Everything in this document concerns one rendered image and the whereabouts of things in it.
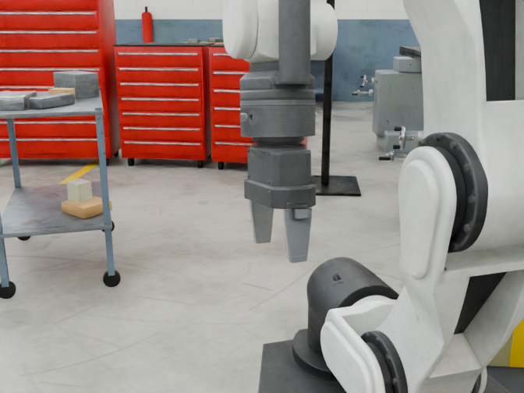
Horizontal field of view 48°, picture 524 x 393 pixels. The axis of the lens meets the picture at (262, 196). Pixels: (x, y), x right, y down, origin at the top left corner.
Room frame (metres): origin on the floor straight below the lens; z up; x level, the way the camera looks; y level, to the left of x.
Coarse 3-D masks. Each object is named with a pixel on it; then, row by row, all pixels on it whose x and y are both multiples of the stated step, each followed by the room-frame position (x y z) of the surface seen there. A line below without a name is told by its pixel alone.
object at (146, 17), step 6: (144, 12) 9.21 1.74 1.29; (144, 18) 9.19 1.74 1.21; (150, 18) 9.23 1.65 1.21; (144, 24) 9.19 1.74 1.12; (150, 24) 9.23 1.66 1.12; (144, 30) 9.19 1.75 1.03; (150, 30) 9.22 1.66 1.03; (144, 36) 9.20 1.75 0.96; (150, 36) 9.22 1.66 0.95; (144, 42) 9.20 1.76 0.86; (150, 42) 9.21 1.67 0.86
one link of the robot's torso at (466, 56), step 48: (432, 0) 0.70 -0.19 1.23; (480, 0) 0.73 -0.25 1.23; (432, 48) 0.73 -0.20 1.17; (480, 48) 0.66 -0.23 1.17; (432, 96) 0.73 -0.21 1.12; (480, 96) 0.64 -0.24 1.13; (432, 144) 0.69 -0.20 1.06; (480, 144) 0.63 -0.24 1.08; (480, 192) 0.61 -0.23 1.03; (480, 240) 0.62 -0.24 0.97
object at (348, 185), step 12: (324, 60) 4.29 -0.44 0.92; (324, 72) 4.29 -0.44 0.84; (324, 84) 4.28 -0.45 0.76; (324, 96) 4.28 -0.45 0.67; (324, 108) 4.28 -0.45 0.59; (324, 120) 4.28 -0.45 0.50; (324, 132) 4.27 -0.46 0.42; (324, 144) 4.27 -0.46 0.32; (324, 156) 4.27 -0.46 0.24; (324, 168) 4.27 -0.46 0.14; (312, 180) 4.39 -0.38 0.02; (324, 180) 4.27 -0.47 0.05; (336, 180) 4.39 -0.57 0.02; (348, 180) 4.39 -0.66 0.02; (324, 192) 4.07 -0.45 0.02; (336, 192) 4.07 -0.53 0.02; (348, 192) 4.07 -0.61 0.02
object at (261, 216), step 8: (256, 208) 0.72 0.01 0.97; (264, 208) 0.73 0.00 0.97; (272, 208) 0.73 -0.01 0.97; (256, 216) 0.72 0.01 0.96; (264, 216) 0.72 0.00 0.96; (272, 216) 0.73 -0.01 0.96; (256, 224) 0.72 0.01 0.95; (264, 224) 0.72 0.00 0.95; (256, 232) 0.72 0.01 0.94; (264, 232) 0.72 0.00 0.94; (256, 240) 0.72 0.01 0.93; (264, 240) 0.72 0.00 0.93
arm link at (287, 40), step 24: (264, 0) 0.70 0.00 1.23; (288, 0) 0.65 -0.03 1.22; (264, 24) 0.67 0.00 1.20; (288, 24) 0.65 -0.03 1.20; (312, 24) 0.69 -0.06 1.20; (336, 24) 0.70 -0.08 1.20; (264, 48) 0.67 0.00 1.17; (288, 48) 0.64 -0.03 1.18; (312, 48) 0.69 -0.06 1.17; (264, 72) 0.67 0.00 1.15; (288, 72) 0.64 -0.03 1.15; (240, 96) 0.69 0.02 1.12; (264, 96) 0.66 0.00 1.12; (288, 96) 0.66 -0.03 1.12; (312, 96) 0.68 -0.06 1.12
